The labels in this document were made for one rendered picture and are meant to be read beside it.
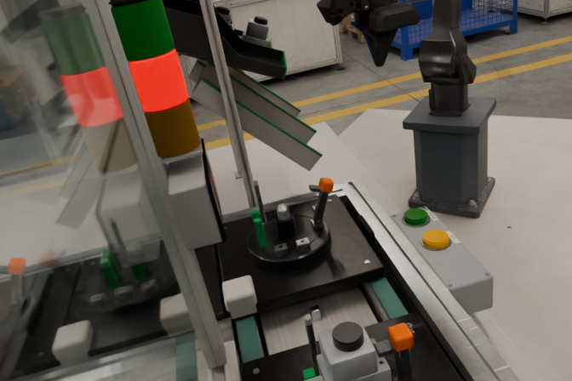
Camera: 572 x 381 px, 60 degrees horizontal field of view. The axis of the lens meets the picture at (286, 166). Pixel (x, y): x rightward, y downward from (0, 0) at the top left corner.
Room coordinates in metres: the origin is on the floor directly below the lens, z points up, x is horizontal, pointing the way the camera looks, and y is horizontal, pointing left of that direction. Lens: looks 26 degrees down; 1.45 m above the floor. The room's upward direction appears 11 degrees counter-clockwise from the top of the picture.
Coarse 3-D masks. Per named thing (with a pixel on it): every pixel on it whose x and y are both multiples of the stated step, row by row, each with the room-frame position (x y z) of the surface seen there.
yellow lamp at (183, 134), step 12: (180, 108) 0.47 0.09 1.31; (156, 120) 0.46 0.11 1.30; (168, 120) 0.46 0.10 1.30; (180, 120) 0.46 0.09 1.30; (192, 120) 0.48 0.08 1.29; (156, 132) 0.46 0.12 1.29; (168, 132) 0.46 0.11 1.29; (180, 132) 0.46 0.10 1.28; (192, 132) 0.47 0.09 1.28; (156, 144) 0.46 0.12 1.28; (168, 144) 0.46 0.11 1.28; (180, 144) 0.46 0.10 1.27; (192, 144) 0.47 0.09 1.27; (168, 156) 0.46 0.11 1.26
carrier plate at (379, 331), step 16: (400, 320) 0.47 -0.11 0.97; (416, 320) 0.47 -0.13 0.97; (384, 336) 0.45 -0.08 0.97; (416, 336) 0.44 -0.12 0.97; (432, 336) 0.44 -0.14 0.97; (288, 352) 0.46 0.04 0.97; (304, 352) 0.45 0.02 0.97; (320, 352) 0.45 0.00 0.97; (416, 352) 0.42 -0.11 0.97; (432, 352) 0.41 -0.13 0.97; (240, 368) 0.45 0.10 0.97; (256, 368) 0.44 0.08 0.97; (272, 368) 0.44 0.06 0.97; (288, 368) 0.43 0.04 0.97; (304, 368) 0.43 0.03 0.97; (416, 368) 0.40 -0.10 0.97; (432, 368) 0.39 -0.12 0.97; (448, 368) 0.39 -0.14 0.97
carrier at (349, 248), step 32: (256, 192) 0.73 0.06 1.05; (224, 224) 0.79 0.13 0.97; (256, 224) 0.66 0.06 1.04; (288, 224) 0.67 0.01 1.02; (320, 224) 0.68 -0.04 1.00; (352, 224) 0.71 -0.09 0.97; (224, 256) 0.69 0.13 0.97; (256, 256) 0.64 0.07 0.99; (288, 256) 0.63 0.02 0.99; (320, 256) 0.63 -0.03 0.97; (352, 256) 0.62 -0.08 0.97; (224, 288) 0.58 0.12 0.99; (256, 288) 0.59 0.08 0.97; (288, 288) 0.58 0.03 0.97; (320, 288) 0.57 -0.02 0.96
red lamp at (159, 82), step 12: (144, 60) 0.46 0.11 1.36; (156, 60) 0.46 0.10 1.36; (168, 60) 0.47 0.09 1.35; (132, 72) 0.46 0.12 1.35; (144, 72) 0.46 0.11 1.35; (156, 72) 0.46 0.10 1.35; (168, 72) 0.46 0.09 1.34; (180, 72) 0.48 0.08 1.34; (144, 84) 0.46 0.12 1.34; (156, 84) 0.46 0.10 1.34; (168, 84) 0.46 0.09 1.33; (180, 84) 0.47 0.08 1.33; (144, 96) 0.46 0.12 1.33; (156, 96) 0.46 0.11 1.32; (168, 96) 0.46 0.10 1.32; (180, 96) 0.47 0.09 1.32; (144, 108) 0.46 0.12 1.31; (156, 108) 0.46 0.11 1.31; (168, 108) 0.46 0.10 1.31
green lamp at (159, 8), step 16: (144, 0) 0.47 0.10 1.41; (160, 0) 0.48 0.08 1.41; (128, 16) 0.46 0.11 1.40; (144, 16) 0.46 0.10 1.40; (160, 16) 0.47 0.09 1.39; (128, 32) 0.46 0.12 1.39; (144, 32) 0.46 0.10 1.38; (160, 32) 0.47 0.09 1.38; (128, 48) 0.46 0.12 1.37; (144, 48) 0.46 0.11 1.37; (160, 48) 0.46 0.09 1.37
